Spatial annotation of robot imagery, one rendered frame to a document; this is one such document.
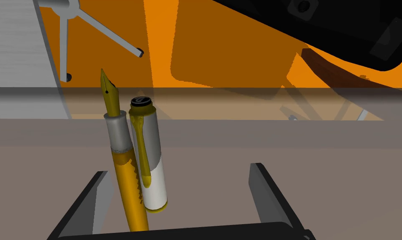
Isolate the pale grey cabinet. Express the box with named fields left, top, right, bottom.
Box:
left=0, top=0, right=71, bottom=120

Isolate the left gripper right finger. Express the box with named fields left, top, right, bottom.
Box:
left=249, top=162, right=303, bottom=230

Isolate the grey brown desk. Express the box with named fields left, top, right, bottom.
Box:
left=0, top=87, right=402, bottom=240

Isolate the white pen cap gold clip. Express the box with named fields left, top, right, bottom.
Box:
left=129, top=96, right=168, bottom=214

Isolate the yellow fountain pen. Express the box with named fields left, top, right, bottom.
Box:
left=100, top=68, right=150, bottom=232

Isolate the grey chair base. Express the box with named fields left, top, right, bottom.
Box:
left=37, top=0, right=145, bottom=83

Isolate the black rounded block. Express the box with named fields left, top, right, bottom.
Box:
left=212, top=0, right=402, bottom=72

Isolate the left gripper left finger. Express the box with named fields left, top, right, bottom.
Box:
left=47, top=171, right=115, bottom=240

